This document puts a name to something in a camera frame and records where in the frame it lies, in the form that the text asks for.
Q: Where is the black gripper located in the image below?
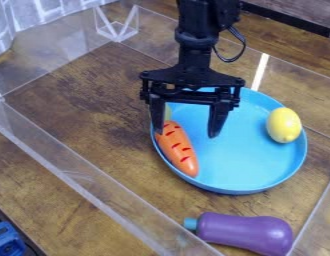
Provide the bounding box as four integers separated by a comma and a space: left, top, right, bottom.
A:
140, 28, 246, 138

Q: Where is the orange toy carrot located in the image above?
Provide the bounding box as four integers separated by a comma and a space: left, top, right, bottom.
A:
152, 103, 201, 179

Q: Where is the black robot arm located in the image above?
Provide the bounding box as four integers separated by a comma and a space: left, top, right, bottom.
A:
140, 0, 245, 138

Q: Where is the yellow toy lemon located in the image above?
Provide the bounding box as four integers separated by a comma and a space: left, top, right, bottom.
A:
265, 107, 301, 143

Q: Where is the dark wooden baseboard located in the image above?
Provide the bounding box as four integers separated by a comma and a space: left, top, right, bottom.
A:
241, 0, 330, 38

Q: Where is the purple toy eggplant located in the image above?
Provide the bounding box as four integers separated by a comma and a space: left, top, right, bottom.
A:
182, 212, 293, 256

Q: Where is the blue plastic crate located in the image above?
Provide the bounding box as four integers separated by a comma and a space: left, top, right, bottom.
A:
0, 221, 26, 256

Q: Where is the clear acrylic enclosure wall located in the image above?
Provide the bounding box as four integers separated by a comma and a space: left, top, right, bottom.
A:
0, 0, 330, 256

